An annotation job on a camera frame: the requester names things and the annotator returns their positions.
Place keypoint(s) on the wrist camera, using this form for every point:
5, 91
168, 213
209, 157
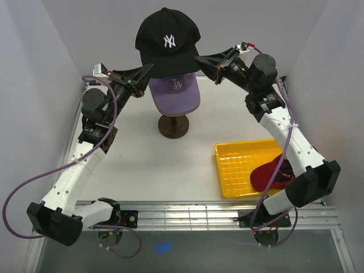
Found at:
244, 47
100, 70

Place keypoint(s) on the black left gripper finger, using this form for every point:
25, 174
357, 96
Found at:
139, 82
125, 75

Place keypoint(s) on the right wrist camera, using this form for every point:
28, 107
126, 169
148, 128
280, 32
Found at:
244, 47

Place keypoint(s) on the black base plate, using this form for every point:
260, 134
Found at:
244, 217
128, 218

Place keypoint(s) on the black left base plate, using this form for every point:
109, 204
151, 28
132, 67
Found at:
128, 218

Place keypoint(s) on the beige cap black letter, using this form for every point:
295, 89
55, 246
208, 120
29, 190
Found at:
171, 109

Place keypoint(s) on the aluminium front rail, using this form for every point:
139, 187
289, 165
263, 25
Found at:
218, 216

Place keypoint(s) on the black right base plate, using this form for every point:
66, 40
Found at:
244, 217

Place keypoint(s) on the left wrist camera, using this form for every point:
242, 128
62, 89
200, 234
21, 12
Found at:
100, 70

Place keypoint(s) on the purple LA cap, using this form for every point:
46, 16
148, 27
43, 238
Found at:
177, 88

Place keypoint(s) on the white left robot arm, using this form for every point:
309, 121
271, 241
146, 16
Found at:
56, 216

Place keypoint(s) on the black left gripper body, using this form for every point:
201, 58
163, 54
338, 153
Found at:
122, 87

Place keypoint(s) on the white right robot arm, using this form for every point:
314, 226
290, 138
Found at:
315, 177

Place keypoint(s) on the yellow plastic tray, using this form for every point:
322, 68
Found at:
236, 161

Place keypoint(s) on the dark wooden round stand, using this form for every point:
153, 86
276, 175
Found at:
173, 127

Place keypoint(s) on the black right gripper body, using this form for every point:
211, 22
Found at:
231, 71

